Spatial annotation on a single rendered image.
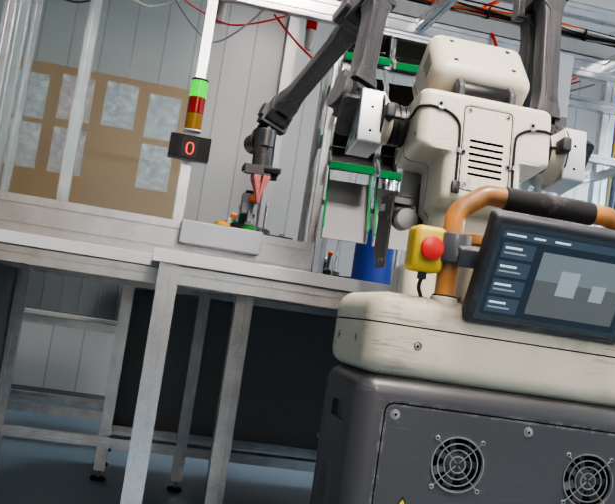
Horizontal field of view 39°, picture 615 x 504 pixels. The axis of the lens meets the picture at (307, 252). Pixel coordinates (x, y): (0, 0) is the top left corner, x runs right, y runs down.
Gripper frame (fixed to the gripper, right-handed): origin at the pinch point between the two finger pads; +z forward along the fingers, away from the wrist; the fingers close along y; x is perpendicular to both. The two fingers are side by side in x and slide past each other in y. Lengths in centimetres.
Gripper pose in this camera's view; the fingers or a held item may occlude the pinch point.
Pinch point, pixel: (257, 200)
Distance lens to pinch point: 236.2
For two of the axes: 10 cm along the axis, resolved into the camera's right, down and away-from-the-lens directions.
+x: 2.1, -0.8, -9.8
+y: -9.7, -1.5, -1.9
